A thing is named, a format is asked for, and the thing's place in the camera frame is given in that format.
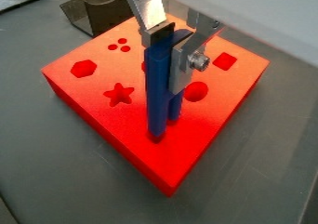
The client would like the dark grey object holder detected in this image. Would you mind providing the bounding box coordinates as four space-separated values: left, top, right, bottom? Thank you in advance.
60 0 133 37

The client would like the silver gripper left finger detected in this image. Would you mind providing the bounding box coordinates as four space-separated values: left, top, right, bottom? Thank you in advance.
127 0 175 47

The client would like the blue square-circle peg object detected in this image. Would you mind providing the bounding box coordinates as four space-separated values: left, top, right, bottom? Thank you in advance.
145 29 191 138

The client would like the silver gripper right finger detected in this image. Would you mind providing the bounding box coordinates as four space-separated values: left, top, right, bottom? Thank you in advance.
169 11 223 94

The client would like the red shape-sorting block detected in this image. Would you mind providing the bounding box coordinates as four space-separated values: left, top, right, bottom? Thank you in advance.
43 19 269 196

